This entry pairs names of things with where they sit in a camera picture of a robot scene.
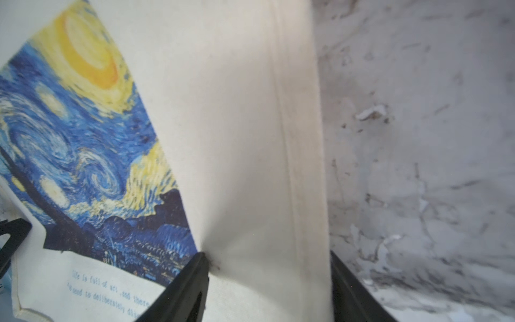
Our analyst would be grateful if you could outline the cream bag starry night print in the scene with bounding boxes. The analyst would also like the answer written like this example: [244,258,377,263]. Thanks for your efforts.
[1,1,333,321]

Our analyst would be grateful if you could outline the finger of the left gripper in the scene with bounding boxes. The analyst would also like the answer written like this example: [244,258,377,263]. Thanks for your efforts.
[0,219,32,278]

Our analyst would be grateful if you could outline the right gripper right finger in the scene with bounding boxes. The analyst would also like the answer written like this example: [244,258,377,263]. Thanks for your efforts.
[330,251,397,322]

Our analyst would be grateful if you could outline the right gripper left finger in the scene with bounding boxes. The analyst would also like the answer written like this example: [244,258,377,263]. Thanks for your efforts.
[136,252,209,322]

